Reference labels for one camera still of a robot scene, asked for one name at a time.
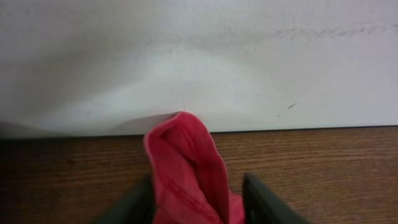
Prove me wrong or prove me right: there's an orange McKinney soccer t-shirt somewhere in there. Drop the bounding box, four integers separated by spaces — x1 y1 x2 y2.
144 112 245 224

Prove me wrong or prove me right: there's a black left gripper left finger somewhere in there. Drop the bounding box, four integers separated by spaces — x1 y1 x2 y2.
93 175 155 224

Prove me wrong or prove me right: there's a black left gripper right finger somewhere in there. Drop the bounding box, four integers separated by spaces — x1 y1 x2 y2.
242 173 310 224

